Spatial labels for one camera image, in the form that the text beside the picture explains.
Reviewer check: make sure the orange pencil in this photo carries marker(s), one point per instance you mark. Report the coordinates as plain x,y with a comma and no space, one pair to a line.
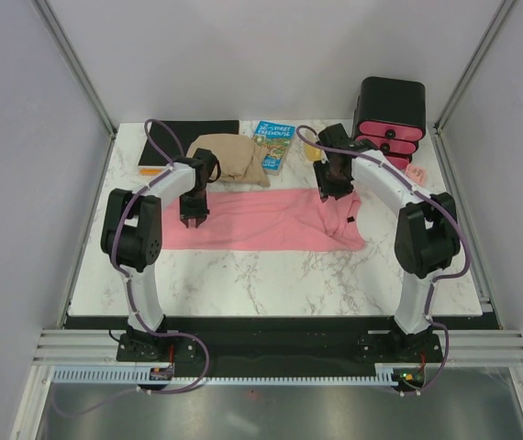
150,171

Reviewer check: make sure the right aluminium frame post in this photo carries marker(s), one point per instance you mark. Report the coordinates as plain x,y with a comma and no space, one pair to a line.
486,42

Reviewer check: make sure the black notebook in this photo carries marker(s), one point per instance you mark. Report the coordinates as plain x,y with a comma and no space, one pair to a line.
175,137

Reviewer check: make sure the yellow mug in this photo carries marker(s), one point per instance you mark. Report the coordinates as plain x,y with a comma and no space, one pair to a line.
312,154

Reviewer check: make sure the pink cube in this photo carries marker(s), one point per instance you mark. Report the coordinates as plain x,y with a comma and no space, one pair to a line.
416,174

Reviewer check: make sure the left aluminium frame post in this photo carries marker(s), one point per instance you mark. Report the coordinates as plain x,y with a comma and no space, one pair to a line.
68,52

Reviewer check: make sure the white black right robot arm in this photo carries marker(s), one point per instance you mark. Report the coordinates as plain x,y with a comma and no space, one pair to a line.
427,236

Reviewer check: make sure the blue treehouse book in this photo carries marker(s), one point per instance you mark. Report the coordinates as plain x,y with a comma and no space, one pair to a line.
275,141

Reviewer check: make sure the aluminium frame post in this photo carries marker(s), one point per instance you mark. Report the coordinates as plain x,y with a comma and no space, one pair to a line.
68,52
486,42

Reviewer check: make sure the white slotted cable duct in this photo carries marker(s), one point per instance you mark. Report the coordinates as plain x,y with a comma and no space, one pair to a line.
160,375

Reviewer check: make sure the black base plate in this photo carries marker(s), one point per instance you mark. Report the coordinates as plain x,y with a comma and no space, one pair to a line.
190,354

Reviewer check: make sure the pink t shirt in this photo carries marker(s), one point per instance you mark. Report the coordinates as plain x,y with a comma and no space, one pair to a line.
279,220

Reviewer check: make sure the black pink drawer unit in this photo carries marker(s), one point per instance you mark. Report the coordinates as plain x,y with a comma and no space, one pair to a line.
391,113

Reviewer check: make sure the aluminium front rail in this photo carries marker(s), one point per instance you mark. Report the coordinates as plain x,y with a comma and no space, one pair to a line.
468,348

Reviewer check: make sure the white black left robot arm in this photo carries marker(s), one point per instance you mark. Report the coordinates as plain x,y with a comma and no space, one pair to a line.
132,237

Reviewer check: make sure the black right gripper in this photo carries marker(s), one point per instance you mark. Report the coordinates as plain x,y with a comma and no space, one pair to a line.
344,189

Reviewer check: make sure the beige t shirt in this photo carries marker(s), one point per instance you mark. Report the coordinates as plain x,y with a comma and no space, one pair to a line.
240,158

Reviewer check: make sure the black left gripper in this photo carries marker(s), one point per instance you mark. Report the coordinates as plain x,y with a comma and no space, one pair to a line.
200,214

